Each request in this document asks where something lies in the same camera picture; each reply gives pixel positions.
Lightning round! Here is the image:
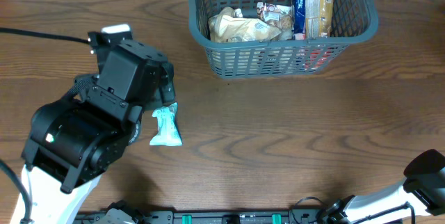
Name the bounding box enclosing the teal packet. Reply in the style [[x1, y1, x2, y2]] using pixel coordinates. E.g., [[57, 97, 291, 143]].
[[149, 102, 183, 147]]

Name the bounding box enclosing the beige mushroom snack bag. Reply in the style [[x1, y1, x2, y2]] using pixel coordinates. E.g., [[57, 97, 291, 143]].
[[257, 2, 295, 40]]

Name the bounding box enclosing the blue tissue pack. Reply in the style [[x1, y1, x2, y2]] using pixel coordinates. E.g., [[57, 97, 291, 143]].
[[293, 0, 305, 40]]

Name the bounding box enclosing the orange noodle packet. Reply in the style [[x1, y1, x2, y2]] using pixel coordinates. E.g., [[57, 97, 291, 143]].
[[305, 0, 334, 38]]

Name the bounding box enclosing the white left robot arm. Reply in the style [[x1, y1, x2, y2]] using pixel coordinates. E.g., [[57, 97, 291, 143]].
[[13, 24, 175, 223]]

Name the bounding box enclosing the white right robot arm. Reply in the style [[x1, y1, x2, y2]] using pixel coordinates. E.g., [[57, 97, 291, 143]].
[[322, 149, 444, 224]]

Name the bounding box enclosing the grey plastic basket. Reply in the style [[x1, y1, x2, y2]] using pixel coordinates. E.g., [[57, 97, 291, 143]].
[[188, 0, 378, 79]]

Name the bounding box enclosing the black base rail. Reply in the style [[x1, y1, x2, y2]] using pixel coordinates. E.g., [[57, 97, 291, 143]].
[[73, 200, 331, 224]]

